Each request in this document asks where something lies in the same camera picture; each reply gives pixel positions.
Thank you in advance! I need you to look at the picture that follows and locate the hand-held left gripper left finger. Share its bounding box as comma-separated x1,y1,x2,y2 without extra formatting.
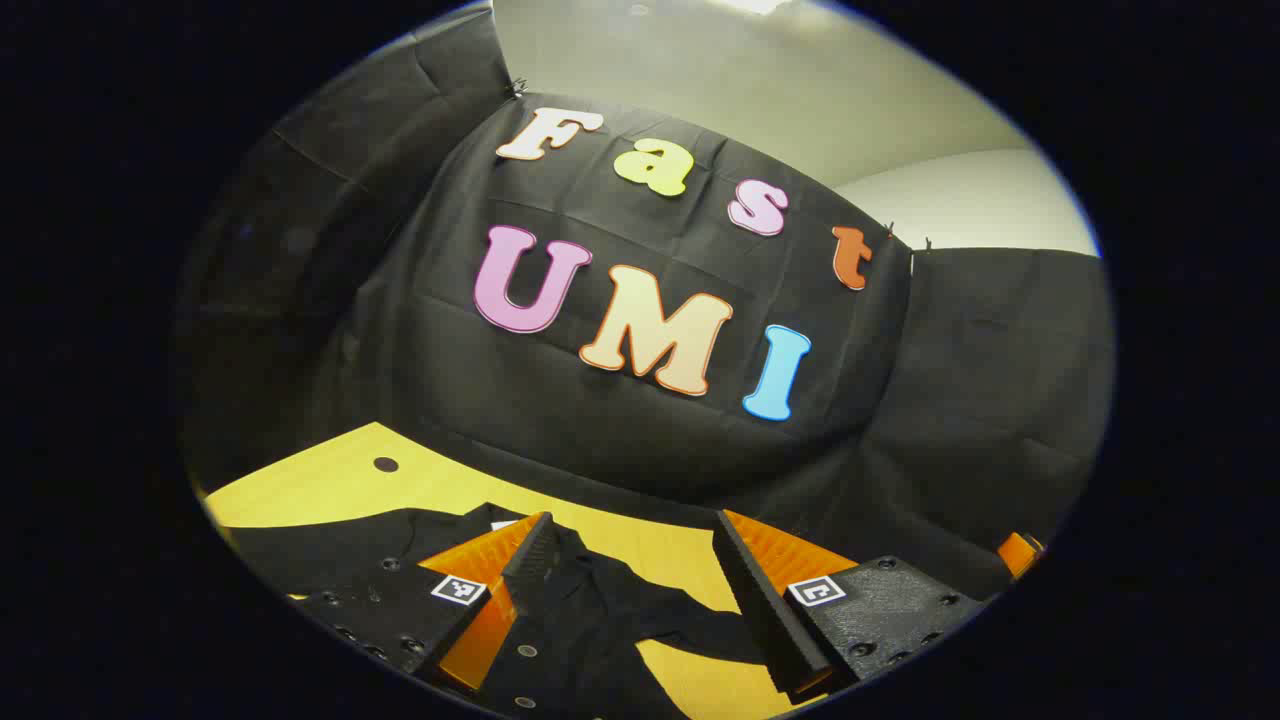
288,511,558,694

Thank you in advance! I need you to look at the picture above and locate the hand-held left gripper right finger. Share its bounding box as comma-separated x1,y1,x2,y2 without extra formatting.
711,508,987,706

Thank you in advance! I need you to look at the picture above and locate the black buttoned garment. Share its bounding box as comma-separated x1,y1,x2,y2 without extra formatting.
228,503,793,720

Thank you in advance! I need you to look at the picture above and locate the black backdrop cloth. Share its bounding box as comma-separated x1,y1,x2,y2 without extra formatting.
175,5,1116,601

